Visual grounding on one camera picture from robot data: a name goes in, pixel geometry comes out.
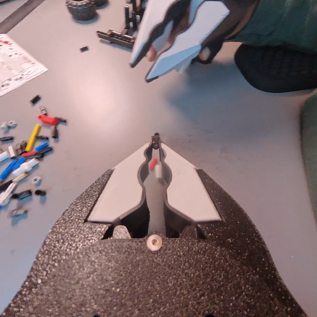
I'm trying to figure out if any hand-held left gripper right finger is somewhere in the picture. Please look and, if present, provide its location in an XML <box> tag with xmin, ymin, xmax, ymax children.
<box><xmin>159</xmin><ymin>143</ymin><xmax>222</xmax><ymax>224</ymax></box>

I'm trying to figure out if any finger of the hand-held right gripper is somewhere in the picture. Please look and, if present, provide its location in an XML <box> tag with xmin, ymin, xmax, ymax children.
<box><xmin>145</xmin><ymin>0</ymin><xmax>231</xmax><ymax>83</ymax></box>
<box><xmin>130</xmin><ymin>0</ymin><xmax>192</xmax><ymax>69</ymax></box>

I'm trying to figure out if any pile of small toy pieces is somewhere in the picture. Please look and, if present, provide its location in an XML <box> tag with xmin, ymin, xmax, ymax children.
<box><xmin>0</xmin><ymin>94</ymin><xmax>68</xmax><ymax>218</ymax></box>

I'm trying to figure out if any person's clothed body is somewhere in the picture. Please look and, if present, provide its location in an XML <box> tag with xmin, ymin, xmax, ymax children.
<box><xmin>299</xmin><ymin>94</ymin><xmax>317</xmax><ymax>219</ymax></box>

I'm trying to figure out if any white black toy truck model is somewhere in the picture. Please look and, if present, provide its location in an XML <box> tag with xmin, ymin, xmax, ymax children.
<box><xmin>97</xmin><ymin>0</ymin><xmax>150</xmax><ymax>49</ymax></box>

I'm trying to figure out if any grey desk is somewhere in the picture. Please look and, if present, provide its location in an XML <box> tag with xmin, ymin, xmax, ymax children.
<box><xmin>0</xmin><ymin>0</ymin><xmax>317</xmax><ymax>317</ymax></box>

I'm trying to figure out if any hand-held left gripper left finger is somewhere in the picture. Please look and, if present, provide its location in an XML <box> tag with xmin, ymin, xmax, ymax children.
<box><xmin>87</xmin><ymin>143</ymin><xmax>154</xmax><ymax>226</ymax></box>

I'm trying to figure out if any sticker sheet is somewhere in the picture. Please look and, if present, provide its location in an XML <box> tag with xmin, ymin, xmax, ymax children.
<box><xmin>0</xmin><ymin>34</ymin><xmax>49</xmax><ymax>97</ymax></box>

